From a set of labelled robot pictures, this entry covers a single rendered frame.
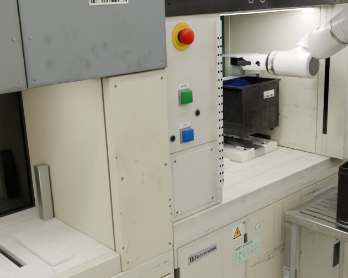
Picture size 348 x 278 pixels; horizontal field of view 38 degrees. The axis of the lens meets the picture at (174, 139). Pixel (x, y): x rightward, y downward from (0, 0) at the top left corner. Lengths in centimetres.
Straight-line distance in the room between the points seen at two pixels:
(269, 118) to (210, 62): 61
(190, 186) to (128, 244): 24
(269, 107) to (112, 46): 90
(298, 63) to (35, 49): 93
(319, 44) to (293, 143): 53
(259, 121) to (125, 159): 78
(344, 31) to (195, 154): 53
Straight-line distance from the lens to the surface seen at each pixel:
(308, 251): 194
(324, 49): 157
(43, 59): 103
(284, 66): 172
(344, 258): 220
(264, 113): 188
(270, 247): 173
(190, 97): 128
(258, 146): 193
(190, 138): 130
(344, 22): 147
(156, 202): 128
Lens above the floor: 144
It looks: 16 degrees down
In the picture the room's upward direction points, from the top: 2 degrees counter-clockwise
